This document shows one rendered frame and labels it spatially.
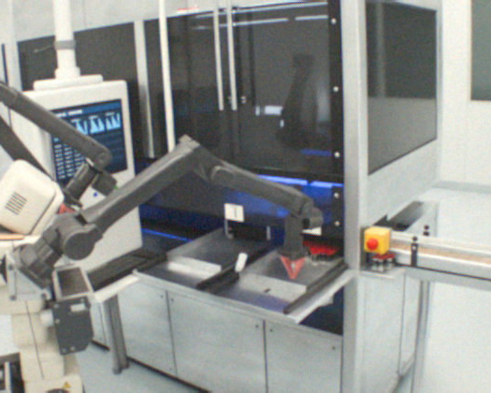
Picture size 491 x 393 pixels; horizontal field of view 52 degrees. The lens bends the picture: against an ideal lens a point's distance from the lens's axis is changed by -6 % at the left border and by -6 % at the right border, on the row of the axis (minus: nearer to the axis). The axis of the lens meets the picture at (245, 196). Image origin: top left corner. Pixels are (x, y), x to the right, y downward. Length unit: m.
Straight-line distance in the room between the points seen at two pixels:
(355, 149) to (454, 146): 4.74
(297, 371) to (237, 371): 0.34
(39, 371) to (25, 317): 0.15
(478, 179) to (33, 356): 5.63
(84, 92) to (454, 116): 4.94
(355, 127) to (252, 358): 1.11
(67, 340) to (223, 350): 1.10
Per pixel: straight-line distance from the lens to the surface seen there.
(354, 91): 1.74
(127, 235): 2.37
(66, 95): 2.09
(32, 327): 1.52
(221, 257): 2.02
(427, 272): 1.91
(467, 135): 6.40
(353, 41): 1.73
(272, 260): 1.97
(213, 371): 2.54
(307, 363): 2.18
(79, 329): 1.47
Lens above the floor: 1.62
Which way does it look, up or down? 15 degrees down
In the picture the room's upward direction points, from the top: 3 degrees counter-clockwise
